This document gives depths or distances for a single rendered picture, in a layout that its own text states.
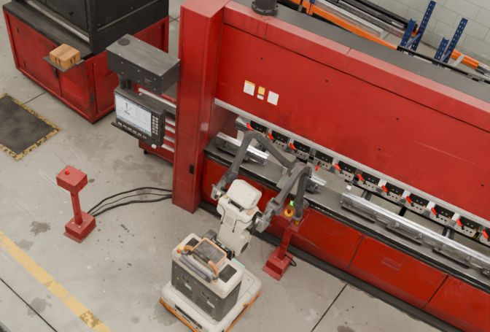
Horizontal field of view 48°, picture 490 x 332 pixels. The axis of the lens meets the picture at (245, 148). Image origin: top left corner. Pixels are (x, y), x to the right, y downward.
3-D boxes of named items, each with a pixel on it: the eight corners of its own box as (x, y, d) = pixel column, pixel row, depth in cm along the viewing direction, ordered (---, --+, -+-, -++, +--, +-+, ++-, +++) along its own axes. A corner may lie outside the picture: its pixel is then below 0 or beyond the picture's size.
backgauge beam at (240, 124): (233, 128, 515) (235, 120, 507) (240, 120, 524) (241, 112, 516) (475, 240, 460) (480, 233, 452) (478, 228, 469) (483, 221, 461)
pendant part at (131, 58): (110, 130, 464) (103, 47, 403) (129, 114, 480) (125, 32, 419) (159, 157, 450) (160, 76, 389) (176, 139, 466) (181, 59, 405)
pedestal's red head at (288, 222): (276, 222, 474) (280, 210, 461) (286, 211, 484) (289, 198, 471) (296, 235, 468) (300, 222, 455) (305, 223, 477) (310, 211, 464)
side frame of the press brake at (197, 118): (171, 203, 556) (179, 5, 390) (213, 152, 611) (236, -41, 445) (192, 214, 550) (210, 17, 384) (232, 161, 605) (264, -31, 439)
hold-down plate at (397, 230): (385, 228, 457) (386, 227, 455) (387, 224, 460) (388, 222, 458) (420, 245, 449) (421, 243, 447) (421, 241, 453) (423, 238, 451)
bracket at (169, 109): (126, 113, 474) (125, 107, 469) (142, 98, 490) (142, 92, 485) (165, 132, 464) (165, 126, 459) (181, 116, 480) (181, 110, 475)
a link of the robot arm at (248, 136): (244, 125, 426) (250, 128, 418) (258, 132, 433) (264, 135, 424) (221, 179, 429) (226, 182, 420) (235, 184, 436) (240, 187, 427)
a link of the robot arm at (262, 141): (250, 135, 431) (256, 138, 421) (254, 129, 431) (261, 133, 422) (284, 167, 452) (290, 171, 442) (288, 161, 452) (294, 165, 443)
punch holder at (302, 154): (290, 153, 461) (294, 139, 449) (294, 147, 466) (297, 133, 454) (306, 161, 457) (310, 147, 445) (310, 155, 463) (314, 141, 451)
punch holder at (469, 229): (453, 228, 427) (461, 216, 415) (455, 221, 432) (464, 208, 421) (472, 237, 423) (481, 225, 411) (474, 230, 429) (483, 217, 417)
